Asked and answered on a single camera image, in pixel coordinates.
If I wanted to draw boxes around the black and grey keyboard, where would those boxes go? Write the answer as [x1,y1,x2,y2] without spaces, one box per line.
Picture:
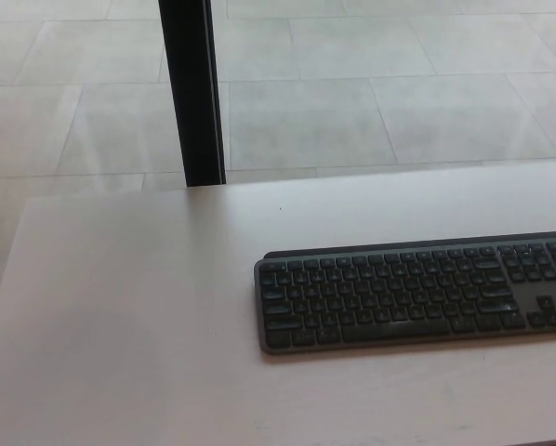
[253,230,556,356]

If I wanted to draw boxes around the black window frame post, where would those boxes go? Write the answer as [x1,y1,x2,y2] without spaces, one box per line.
[158,0,227,188]

